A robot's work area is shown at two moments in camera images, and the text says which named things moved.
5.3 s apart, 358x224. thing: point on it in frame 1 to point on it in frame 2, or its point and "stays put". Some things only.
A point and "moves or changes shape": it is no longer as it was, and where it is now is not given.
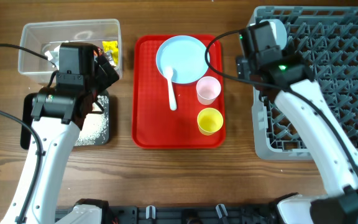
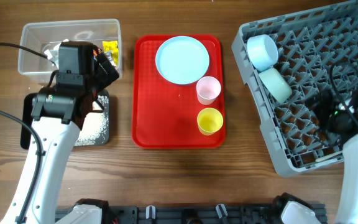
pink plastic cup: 208,88 stays put
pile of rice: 95,127 stays put
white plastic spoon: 169,73 moves or changes shape
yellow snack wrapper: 110,50 stays put
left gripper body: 99,81 stays put
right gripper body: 242,69 to 325,112
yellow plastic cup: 209,121 stays put
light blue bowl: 280,30 moves or changes shape
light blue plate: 186,55 stays put
